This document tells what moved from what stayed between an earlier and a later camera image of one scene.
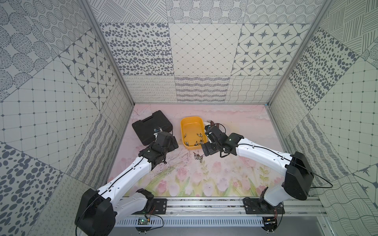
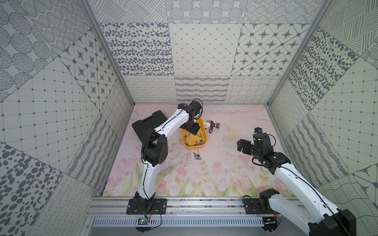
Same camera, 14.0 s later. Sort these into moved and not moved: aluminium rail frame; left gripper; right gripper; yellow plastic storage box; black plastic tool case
Moved: right gripper; left gripper
Not moved: black plastic tool case; yellow plastic storage box; aluminium rail frame
